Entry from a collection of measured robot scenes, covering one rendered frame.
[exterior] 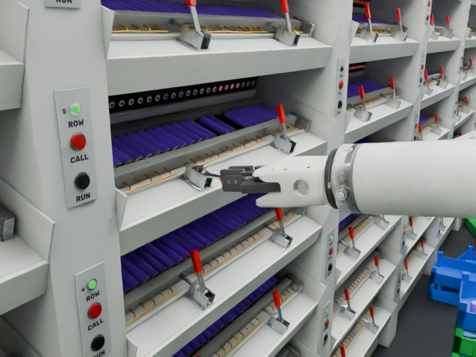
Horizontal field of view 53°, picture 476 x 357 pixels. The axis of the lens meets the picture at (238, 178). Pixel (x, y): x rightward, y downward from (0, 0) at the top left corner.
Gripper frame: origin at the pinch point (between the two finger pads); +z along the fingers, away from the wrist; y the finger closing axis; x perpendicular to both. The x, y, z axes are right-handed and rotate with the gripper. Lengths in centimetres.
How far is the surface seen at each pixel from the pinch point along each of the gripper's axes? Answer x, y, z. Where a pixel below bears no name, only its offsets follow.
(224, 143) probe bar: 3.2, 12.4, 10.8
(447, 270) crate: -88, 175, 12
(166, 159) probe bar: 3.5, -2.8, 10.3
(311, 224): -20.6, 40.1, 10.4
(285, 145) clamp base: 0.2, 25.6, 6.3
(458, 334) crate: -63, 75, -12
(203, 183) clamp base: -0.4, -1.0, 5.5
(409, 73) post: 8, 113, 6
